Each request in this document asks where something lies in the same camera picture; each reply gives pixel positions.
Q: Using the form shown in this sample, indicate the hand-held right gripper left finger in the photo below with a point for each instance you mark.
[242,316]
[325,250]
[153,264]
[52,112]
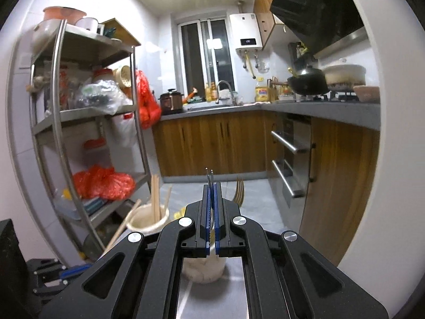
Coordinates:
[206,219]

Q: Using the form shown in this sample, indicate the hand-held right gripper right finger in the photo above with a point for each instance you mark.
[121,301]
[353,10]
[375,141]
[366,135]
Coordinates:
[218,219]

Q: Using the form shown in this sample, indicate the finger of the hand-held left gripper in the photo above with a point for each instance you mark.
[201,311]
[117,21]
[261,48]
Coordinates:
[49,286]
[74,270]

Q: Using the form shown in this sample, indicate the yellow plastic spoon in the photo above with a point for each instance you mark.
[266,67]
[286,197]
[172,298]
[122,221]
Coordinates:
[181,212]

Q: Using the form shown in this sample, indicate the silver metal fork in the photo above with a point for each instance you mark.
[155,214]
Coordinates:
[210,182]

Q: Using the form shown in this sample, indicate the wooden chopstick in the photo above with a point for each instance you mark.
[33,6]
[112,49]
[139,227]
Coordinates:
[159,199]
[156,199]
[167,202]

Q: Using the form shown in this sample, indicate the white floral ceramic utensil holder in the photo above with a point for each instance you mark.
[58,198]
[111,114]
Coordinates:
[204,269]

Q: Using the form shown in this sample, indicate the gold metal fork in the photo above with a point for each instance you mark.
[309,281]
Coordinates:
[239,194]

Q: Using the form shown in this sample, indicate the wooden kitchen cabinet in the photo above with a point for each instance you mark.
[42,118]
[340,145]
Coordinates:
[215,143]

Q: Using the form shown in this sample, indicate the grey striped table cloth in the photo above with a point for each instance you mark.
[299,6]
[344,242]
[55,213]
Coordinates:
[215,299]

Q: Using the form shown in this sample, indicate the built-in steel drawer appliance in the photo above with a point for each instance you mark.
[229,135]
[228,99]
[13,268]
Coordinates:
[298,172]

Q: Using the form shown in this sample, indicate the crumpled red plastic bag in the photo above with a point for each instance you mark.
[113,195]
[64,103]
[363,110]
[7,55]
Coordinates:
[103,181]

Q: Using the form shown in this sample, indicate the grey kitchen countertop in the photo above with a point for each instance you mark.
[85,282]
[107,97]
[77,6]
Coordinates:
[232,109]

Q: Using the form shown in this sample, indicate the white plastic bag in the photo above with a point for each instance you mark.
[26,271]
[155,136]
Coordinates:
[124,129]

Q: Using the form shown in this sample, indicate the dark electric pressure cooker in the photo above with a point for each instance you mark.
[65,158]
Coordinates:
[171,103]

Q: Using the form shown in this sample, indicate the orange kitchen tool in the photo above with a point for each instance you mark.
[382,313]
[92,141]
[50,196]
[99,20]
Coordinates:
[192,94]

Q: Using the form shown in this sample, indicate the small yellow oil bottles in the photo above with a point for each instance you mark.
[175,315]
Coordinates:
[210,93]

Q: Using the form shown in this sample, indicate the hanging red plastic bag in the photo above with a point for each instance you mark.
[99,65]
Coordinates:
[147,106]

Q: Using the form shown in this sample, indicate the steel kitchen faucet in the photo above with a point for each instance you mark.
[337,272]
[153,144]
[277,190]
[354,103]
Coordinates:
[225,88]

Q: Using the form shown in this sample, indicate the large cooking oil jug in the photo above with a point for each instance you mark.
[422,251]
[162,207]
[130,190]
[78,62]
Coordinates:
[261,91]

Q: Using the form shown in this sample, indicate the steel storage rack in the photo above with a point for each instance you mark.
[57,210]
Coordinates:
[83,116]

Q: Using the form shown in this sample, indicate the clear plastic bag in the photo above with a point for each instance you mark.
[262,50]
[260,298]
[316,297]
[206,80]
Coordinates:
[99,98]

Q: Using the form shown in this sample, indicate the black wok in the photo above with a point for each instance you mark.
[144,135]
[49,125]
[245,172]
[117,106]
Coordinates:
[308,84]

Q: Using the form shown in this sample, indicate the kitchen window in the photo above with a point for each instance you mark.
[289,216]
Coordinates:
[199,56]

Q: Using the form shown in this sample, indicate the yellow plastic colander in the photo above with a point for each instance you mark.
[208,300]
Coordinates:
[124,77]

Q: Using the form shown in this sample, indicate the white jar with red lid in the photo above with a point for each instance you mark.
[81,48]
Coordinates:
[102,76]

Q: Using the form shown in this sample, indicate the white gas water heater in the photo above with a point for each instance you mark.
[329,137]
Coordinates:
[245,30]

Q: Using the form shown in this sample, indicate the white cooking pot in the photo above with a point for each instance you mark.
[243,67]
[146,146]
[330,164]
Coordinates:
[345,74]

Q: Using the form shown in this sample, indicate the pink bowl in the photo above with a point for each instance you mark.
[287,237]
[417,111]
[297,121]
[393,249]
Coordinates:
[367,93]

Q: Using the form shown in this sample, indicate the brown cardboard box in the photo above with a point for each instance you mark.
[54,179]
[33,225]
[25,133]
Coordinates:
[121,31]

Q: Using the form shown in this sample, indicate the white enamel mug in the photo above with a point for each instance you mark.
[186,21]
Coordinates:
[88,26]

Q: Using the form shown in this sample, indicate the black range hood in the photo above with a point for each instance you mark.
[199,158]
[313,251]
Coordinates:
[315,10]

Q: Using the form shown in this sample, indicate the pink plastic basin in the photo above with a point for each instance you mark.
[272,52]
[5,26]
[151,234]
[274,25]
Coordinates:
[64,13]

